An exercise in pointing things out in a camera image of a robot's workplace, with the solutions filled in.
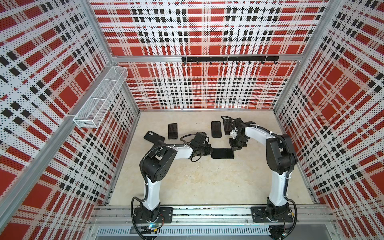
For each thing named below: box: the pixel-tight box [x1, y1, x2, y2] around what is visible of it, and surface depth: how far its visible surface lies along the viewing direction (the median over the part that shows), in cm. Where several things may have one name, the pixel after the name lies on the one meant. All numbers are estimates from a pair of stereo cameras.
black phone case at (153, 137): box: [143, 130, 166, 144], surface depth 109 cm
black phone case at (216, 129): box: [211, 121, 222, 138], surface depth 111 cm
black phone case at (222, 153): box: [211, 148, 234, 159], surface depth 98 cm
